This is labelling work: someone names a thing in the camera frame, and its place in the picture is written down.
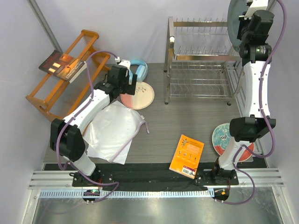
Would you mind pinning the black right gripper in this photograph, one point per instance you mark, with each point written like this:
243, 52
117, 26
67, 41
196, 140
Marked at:
242, 22

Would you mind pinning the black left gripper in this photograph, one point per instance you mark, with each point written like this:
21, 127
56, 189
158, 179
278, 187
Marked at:
130, 88

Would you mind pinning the light teal plate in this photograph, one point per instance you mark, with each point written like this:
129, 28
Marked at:
235, 9

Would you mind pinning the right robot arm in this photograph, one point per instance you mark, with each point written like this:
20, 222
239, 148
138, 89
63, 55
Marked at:
254, 52

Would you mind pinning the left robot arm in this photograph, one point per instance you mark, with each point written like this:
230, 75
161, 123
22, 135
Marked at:
66, 134

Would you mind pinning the stainless steel dish rack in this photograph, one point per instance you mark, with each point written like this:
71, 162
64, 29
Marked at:
200, 61

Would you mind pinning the orange wooden rack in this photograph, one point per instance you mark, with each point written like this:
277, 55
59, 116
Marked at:
56, 98

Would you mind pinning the pink and cream plate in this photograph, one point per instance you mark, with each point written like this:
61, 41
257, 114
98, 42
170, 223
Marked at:
143, 97

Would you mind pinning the light blue headphones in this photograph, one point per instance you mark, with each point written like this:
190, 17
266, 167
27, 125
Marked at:
142, 69

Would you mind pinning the clear zip pouch purple trim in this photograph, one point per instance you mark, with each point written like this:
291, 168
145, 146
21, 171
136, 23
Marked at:
110, 133

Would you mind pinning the dark paperback book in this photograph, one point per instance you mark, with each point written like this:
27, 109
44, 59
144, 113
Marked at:
63, 66

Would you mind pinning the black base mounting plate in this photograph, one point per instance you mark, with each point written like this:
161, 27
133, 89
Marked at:
146, 180

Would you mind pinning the orange paperback book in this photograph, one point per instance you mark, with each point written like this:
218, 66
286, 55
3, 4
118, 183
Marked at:
187, 156

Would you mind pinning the red and teal plate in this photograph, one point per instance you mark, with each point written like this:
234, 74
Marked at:
221, 138

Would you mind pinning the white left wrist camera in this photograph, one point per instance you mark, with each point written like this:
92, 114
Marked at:
124, 63

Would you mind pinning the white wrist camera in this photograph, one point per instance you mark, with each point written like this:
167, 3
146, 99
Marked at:
124, 63
255, 5

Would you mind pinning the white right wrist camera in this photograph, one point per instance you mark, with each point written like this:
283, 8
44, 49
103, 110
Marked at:
255, 5

